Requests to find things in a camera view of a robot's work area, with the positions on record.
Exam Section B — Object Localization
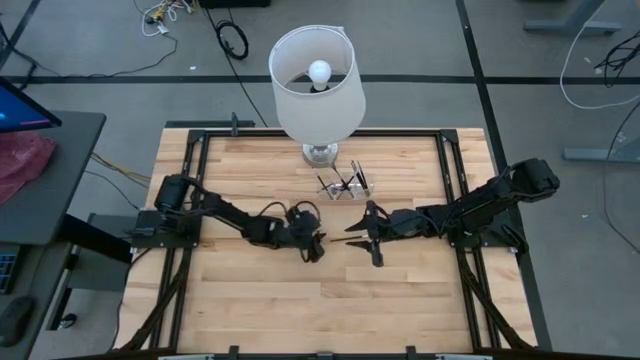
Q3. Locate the white floor cable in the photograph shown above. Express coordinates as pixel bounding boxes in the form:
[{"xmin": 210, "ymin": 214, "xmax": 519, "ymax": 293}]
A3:
[{"xmin": 558, "ymin": 0, "xmax": 640, "ymax": 111}]

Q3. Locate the white shade silver table lamp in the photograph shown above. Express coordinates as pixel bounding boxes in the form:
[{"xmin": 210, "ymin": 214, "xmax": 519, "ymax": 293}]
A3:
[{"xmin": 267, "ymin": 24, "xmax": 367, "ymax": 169}]

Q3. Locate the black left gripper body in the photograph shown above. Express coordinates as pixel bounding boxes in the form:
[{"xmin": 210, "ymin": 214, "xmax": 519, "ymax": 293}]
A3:
[{"xmin": 284, "ymin": 206, "xmax": 325, "ymax": 265}]

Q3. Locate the pink cloth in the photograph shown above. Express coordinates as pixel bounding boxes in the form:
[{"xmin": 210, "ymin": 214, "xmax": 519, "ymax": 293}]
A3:
[{"xmin": 0, "ymin": 131, "xmax": 58, "ymax": 205}]

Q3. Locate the black computer mouse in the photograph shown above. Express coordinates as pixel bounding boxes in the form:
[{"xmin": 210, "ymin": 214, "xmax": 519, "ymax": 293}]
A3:
[{"xmin": 0, "ymin": 295, "xmax": 37, "ymax": 349}]

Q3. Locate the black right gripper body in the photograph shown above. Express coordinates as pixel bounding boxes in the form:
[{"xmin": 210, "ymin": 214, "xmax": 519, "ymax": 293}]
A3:
[{"xmin": 365, "ymin": 200, "xmax": 427, "ymax": 269}]

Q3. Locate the clear acrylic organizer box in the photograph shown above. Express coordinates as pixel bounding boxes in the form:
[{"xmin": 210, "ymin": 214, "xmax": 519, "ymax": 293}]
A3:
[{"xmin": 313, "ymin": 166, "xmax": 375, "ymax": 202}]

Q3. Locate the grey table foot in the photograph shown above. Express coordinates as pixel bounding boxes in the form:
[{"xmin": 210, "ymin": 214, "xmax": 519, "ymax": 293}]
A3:
[{"xmin": 523, "ymin": 0, "xmax": 624, "ymax": 37}]

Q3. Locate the dark keyboard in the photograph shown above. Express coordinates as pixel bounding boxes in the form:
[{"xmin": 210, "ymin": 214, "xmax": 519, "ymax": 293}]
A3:
[{"xmin": 0, "ymin": 244, "xmax": 21, "ymax": 295}]

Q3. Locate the white and yellow cable bundle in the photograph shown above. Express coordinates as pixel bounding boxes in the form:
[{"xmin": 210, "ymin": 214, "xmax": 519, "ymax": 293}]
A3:
[{"xmin": 132, "ymin": 0, "xmax": 196, "ymax": 39}]

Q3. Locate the coiled black cable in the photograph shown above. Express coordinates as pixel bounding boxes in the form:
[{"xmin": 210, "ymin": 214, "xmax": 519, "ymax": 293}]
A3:
[{"xmin": 214, "ymin": 18, "xmax": 250, "ymax": 62}]

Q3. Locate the monitor with blue screen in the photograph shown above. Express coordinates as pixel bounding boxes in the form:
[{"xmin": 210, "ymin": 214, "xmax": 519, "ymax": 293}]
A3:
[{"xmin": 0, "ymin": 75, "xmax": 63, "ymax": 135}]

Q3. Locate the black aluminium rig frame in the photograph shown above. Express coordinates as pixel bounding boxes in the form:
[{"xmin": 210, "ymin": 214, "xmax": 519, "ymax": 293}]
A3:
[{"xmin": 119, "ymin": 128, "xmax": 536, "ymax": 354}]

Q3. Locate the black side desk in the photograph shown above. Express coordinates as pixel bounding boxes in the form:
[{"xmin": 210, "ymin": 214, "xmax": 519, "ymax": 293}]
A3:
[{"xmin": 0, "ymin": 110, "xmax": 135, "ymax": 332}]

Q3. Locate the white light bulb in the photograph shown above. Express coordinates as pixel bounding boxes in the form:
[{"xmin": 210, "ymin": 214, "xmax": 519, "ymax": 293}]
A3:
[{"xmin": 307, "ymin": 59, "xmax": 333, "ymax": 86}]

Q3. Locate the black cable bundle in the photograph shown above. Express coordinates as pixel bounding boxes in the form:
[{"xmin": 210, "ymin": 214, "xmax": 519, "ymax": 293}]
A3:
[{"xmin": 594, "ymin": 29, "xmax": 640, "ymax": 89}]

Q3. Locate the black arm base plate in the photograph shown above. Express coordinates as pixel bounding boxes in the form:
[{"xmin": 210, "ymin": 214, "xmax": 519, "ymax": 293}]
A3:
[
  {"xmin": 446, "ymin": 219, "xmax": 520, "ymax": 252},
  {"xmin": 130, "ymin": 208, "xmax": 204, "ymax": 250}
]

